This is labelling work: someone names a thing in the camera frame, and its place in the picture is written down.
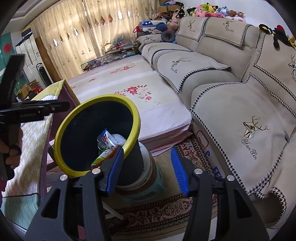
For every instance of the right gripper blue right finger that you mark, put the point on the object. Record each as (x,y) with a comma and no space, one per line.
(180,168)

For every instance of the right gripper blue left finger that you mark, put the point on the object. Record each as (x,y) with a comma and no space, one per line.
(113,170)

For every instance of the red snack wrapper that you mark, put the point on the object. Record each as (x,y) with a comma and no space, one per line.
(107,138)

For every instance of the green banded clear jar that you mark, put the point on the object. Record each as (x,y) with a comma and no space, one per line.
(100,143)

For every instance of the white foam fruit net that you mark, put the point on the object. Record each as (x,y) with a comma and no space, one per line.
(118,139)

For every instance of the yellow rimmed black trash bin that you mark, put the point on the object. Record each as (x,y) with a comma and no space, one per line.
(75,144)

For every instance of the person left hand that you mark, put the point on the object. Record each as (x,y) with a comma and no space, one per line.
(14,156)

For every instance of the teal plastic stool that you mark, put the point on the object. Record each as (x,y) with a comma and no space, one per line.
(152,188)

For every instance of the patterned floor rug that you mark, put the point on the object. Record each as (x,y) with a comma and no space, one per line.
(163,216)

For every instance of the black tower fan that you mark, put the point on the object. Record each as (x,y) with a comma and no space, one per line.
(43,74)

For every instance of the beige window curtains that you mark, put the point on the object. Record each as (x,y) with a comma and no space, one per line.
(74,32)

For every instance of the beige sectional sofa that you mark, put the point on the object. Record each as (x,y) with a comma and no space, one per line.
(240,91)

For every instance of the low glass shelf with books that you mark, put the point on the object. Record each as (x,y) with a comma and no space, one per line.
(110,57)

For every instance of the pile of plush toys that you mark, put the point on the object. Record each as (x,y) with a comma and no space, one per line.
(203,10)

